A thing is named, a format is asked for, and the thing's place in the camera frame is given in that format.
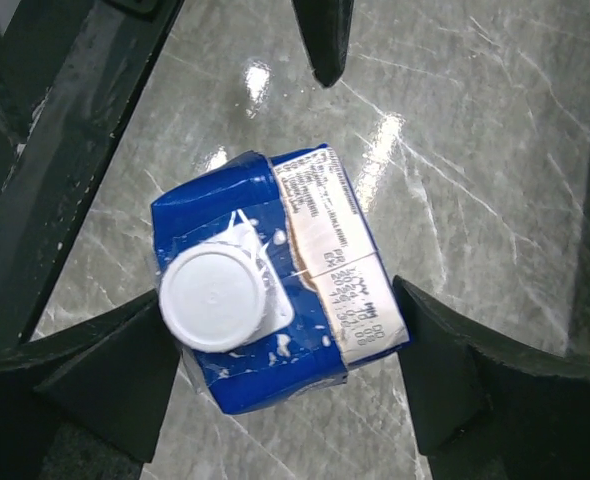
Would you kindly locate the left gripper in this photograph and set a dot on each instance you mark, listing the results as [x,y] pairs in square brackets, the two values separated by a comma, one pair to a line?
[71,74]

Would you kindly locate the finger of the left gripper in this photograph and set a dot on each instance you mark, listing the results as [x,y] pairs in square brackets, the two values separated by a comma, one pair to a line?
[325,27]

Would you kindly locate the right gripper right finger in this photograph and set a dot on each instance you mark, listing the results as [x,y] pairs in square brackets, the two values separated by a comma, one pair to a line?
[484,406]

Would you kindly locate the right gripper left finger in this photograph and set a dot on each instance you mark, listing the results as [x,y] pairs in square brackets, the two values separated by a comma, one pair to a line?
[88,402]

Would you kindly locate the orange juice carton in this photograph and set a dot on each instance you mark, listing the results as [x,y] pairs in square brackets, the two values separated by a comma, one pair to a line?
[270,279]

